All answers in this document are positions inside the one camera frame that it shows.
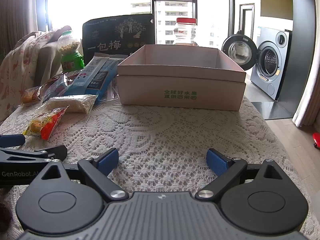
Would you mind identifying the light blue snack packet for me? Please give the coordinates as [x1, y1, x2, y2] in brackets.
[61, 52, 125, 104]

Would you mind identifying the clear jar red lid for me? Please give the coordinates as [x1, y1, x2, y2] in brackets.
[173, 17, 198, 46]

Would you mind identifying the clear zip bag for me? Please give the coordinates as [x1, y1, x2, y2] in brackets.
[105, 76, 121, 102]

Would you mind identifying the blue clear snack packet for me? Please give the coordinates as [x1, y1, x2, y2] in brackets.
[40, 75, 69, 102]

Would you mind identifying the beige door curtain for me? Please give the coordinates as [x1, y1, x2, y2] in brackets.
[293, 52, 320, 128]

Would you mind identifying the green gumball candy dispenser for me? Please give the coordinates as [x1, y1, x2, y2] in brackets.
[57, 30, 85, 72]

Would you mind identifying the pink brown cloth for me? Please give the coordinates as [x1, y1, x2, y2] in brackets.
[51, 25, 73, 44]

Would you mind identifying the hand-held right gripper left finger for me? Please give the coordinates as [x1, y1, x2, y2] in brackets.
[30, 147, 129, 202]

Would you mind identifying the clear rice cracker packet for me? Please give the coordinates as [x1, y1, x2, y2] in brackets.
[37, 94, 99, 114]

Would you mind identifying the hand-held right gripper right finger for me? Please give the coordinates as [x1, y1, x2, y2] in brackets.
[194, 148, 284, 201]

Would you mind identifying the floral printed blanket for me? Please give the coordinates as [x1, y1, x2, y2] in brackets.
[0, 29, 63, 117]

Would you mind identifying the pink cardboard box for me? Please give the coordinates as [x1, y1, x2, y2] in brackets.
[116, 44, 247, 111]

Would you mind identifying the grey window curtain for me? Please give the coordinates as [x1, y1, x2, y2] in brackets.
[0, 0, 52, 64]

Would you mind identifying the clear packet orange pastry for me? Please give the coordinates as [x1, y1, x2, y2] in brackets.
[19, 86, 42, 105]

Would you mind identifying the grey chair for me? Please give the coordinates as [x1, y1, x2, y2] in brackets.
[32, 40, 64, 87]

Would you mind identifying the grey washing machine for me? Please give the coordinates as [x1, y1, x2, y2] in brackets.
[221, 26, 293, 102]

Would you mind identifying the black snack bag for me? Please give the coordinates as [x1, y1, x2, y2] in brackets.
[82, 14, 155, 65]

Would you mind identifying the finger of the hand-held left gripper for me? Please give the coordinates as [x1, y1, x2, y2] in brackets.
[0, 134, 26, 147]
[0, 144, 68, 165]

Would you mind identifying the red yellow snack packet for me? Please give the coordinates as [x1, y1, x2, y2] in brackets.
[22, 106, 70, 140]

